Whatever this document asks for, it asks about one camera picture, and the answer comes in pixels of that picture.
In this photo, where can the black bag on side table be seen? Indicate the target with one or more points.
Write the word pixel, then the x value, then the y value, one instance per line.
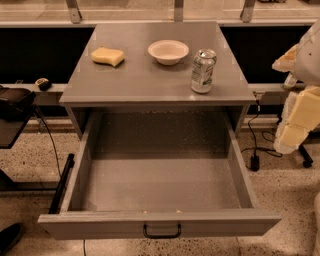
pixel 15 102

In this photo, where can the black drawer handle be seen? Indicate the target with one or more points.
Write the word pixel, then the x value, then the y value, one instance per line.
pixel 150 232

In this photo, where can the green and silver 7up can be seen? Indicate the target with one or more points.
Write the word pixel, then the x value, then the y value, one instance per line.
pixel 202 70

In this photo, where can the white paper bowl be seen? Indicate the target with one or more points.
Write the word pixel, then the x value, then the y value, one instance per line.
pixel 168 52

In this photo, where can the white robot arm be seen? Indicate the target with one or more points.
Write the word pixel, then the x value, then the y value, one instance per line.
pixel 307 65

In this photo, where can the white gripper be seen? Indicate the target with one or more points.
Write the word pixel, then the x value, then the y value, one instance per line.
pixel 309 61

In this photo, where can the black chair caster leg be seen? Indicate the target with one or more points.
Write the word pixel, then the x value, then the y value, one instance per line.
pixel 307 160

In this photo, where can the yellow sponge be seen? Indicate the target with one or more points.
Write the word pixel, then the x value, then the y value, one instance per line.
pixel 108 56

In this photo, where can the black and yellow tape measure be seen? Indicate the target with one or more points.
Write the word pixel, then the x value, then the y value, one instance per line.
pixel 43 84

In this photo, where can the open grey top drawer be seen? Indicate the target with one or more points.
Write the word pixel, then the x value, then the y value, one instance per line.
pixel 159 169

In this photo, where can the grey cabinet with top surface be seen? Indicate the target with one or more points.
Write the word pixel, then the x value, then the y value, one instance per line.
pixel 140 81

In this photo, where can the black shoe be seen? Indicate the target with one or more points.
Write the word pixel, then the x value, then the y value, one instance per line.
pixel 9 237

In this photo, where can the clear plastic bottle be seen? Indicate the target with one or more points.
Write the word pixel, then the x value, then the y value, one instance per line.
pixel 290 82

